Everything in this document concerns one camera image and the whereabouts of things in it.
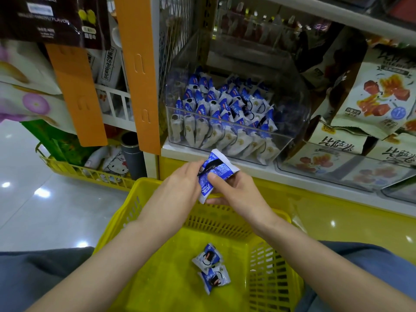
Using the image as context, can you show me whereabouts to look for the clear plastic bin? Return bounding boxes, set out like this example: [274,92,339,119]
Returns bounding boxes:
[276,143,416,192]
[161,32,312,166]

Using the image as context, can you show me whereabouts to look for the row of small brown packets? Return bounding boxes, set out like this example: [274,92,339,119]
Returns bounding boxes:
[218,0,332,49]

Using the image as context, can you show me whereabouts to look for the store shelf with yellow base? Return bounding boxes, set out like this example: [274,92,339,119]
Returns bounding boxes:
[114,0,416,264]

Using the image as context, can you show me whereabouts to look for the dark grey cylinder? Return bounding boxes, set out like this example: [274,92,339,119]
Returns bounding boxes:
[121,131,148,181]

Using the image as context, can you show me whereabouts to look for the row of fruit print bags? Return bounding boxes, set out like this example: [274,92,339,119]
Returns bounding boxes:
[279,45,416,202]

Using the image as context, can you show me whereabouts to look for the white cartoon print packet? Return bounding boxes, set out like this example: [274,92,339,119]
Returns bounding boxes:
[84,146,131,176]

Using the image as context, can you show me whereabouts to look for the yellow plastic shopping basket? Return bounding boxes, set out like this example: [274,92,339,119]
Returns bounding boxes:
[94,177,305,312]

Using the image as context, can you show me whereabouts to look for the person's right hand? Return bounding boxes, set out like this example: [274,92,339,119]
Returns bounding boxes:
[208,167,277,234]

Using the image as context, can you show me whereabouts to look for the orange shelf post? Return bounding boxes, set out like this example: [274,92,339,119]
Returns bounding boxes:
[115,0,162,155]

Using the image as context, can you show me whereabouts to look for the green snack bags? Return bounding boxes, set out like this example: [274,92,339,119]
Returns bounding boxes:
[21,120,95,166]

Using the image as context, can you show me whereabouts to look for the yellow floor basket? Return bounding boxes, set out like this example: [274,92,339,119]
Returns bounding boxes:
[36,143,137,191]

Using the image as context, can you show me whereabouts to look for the orange hanging strip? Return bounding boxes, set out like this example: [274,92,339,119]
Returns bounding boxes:
[45,43,108,148]

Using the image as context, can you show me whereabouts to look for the pile of blue snack packets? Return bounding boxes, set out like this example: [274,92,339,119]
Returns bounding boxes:
[169,71,280,165]

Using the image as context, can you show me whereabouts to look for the red price sign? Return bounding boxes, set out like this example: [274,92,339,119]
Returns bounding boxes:
[390,0,416,23]

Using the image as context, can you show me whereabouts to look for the person's left hand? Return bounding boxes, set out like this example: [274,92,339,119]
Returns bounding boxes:
[140,159,209,241]

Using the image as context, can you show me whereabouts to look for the grey trousers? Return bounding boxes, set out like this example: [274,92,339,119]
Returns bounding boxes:
[0,240,416,312]

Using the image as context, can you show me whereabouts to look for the black potato stick bag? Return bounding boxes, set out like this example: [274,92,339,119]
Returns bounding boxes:
[0,0,111,51]

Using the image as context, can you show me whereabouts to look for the person's right forearm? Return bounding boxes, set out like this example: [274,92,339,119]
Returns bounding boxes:
[260,218,416,312]

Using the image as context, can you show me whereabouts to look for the person's left forearm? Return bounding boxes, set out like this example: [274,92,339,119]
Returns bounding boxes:
[26,221,170,312]

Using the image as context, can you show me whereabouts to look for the purple white snack bag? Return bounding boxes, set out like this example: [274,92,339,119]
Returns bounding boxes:
[0,39,62,95]
[0,81,78,134]

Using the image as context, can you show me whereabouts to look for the white card packet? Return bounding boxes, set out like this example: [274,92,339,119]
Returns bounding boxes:
[97,47,124,88]

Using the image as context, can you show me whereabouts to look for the white wire rack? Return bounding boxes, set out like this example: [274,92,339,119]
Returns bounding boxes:
[96,84,137,133]

